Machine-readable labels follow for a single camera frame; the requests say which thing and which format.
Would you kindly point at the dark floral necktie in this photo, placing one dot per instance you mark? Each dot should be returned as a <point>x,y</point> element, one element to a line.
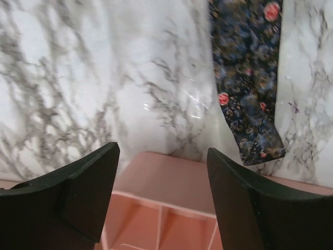
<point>245,38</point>

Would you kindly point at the pink divided organizer tray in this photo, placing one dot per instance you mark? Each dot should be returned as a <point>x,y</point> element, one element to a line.
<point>162,202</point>

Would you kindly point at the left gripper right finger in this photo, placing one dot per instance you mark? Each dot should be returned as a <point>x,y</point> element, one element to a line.
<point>254,212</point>

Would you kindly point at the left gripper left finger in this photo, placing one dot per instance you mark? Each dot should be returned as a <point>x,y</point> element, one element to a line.
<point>64,209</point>

